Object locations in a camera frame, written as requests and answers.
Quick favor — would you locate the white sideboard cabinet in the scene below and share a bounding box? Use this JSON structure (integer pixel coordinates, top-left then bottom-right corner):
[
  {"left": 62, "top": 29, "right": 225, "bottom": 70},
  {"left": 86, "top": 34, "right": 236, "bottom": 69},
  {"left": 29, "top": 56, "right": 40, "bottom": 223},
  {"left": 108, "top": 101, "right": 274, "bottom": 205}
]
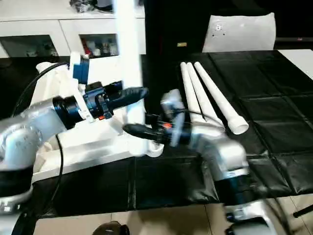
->
[{"left": 0, "top": 11, "right": 146, "bottom": 58}]

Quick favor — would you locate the grey round bag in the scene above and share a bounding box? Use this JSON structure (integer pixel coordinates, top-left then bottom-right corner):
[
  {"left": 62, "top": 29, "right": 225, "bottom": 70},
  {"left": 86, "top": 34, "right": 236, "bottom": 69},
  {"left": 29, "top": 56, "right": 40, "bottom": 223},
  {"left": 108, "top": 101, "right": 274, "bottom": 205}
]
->
[{"left": 94, "top": 0, "right": 114, "bottom": 13}]

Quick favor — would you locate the white plastic table top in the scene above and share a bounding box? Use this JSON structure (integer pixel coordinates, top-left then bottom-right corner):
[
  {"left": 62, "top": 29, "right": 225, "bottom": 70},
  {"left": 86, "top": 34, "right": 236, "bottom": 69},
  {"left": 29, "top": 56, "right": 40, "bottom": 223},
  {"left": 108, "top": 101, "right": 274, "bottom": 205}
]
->
[{"left": 31, "top": 62, "right": 164, "bottom": 183}]

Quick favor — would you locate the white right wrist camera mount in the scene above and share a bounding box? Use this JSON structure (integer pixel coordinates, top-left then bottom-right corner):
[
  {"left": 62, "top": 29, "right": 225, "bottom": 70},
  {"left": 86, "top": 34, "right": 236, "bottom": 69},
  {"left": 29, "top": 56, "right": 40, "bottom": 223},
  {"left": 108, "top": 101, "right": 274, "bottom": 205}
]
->
[{"left": 160, "top": 88, "right": 186, "bottom": 147}]

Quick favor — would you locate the black stand leg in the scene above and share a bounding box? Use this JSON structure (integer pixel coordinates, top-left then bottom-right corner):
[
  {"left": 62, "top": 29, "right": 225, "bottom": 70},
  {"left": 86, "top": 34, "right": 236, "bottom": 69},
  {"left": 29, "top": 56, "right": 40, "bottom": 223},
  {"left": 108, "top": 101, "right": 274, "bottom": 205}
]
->
[{"left": 293, "top": 203, "right": 313, "bottom": 218}]

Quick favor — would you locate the black bundle in plastic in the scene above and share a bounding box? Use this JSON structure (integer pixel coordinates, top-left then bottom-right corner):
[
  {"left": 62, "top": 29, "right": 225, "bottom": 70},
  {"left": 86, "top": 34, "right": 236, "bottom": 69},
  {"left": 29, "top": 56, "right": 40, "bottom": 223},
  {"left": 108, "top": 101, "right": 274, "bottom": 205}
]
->
[{"left": 69, "top": 0, "right": 90, "bottom": 13}]

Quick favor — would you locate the white flat board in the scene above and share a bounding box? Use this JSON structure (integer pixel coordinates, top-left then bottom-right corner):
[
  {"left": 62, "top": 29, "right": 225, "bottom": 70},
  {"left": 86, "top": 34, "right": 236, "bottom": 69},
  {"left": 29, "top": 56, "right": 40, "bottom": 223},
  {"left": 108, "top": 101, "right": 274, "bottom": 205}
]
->
[{"left": 278, "top": 48, "right": 313, "bottom": 80}]

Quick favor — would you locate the black cabinet with gold label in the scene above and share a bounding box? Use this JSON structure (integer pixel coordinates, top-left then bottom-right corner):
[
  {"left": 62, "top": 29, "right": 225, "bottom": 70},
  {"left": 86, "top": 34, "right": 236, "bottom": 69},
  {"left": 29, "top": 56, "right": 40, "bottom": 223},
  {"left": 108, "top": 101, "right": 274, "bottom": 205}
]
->
[{"left": 143, "top": 0, "right": 213, "bottom": 56}]

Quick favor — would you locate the black table mat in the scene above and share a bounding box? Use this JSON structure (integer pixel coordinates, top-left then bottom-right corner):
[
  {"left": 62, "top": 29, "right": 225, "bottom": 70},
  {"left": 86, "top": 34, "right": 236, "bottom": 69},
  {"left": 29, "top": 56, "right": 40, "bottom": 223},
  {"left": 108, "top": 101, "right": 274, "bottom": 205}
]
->
[{"left": 0, "top": 50, "right": 313, "bottom": 218}]

